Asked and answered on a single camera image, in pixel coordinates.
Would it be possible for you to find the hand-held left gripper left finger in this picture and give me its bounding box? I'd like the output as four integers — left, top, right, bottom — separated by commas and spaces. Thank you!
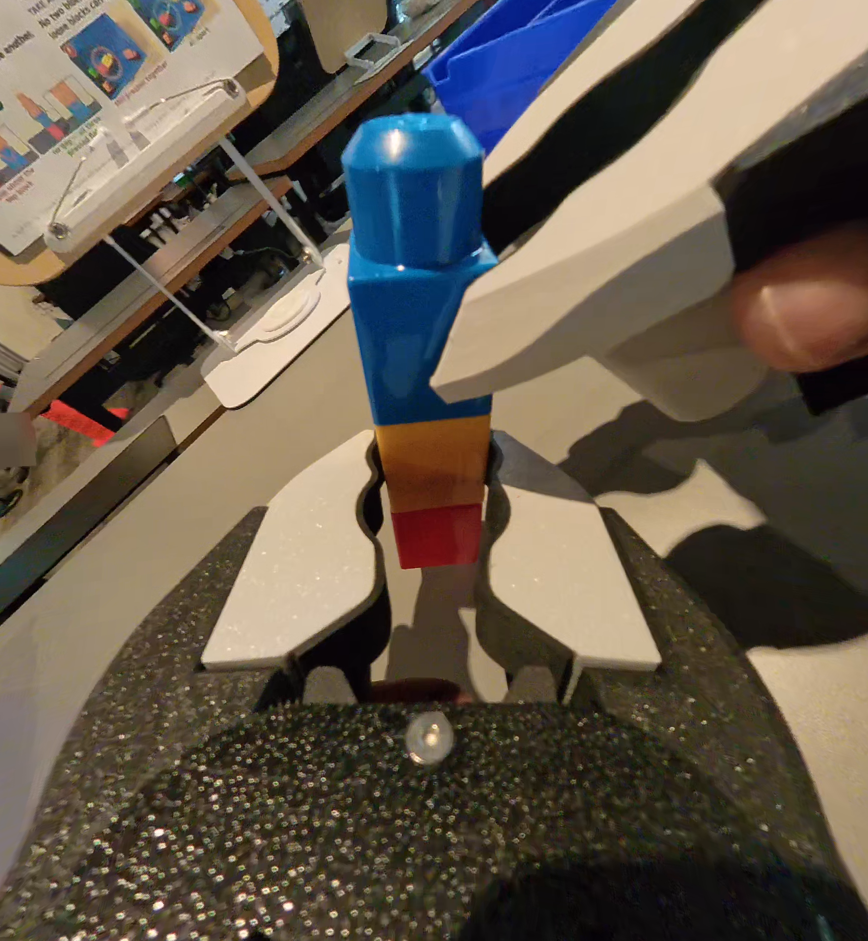
200, 430, 391, 673

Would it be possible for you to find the red mega block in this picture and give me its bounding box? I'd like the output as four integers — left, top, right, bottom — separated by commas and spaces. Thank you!
390, 503, 485, 570

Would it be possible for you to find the blue plastic bin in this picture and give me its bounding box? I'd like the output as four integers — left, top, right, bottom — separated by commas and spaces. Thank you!
423, 0, 619, 151

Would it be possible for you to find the grey stand board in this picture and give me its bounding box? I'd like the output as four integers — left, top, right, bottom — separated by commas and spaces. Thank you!
298, 0, 396, 74

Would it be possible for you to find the yellow mega block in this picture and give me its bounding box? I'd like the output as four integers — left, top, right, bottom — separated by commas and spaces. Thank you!
374, 414, 494, 513

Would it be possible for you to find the orange traffic cone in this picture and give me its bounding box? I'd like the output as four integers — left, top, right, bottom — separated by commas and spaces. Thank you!
0, 378, 130, 446

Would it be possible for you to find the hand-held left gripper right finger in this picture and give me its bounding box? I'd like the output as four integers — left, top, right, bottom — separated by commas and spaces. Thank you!
476, 431, 663, 703

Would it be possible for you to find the instruction sheet board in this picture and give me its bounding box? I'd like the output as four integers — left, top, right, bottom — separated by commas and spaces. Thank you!
0, 0, 281, 288

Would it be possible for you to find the black desk panel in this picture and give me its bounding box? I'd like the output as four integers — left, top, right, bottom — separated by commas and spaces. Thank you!
0, 415, 179, 651

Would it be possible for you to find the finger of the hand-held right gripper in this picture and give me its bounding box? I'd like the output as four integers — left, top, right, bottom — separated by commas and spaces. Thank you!
430, 0, 868, 425
478, 0, 773, 254

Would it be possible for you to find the blue mega block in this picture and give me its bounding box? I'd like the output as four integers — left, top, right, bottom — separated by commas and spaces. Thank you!
340, 114, 499, 427

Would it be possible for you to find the person's right hand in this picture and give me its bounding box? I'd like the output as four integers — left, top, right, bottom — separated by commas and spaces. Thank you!
730, 224, 868, 372

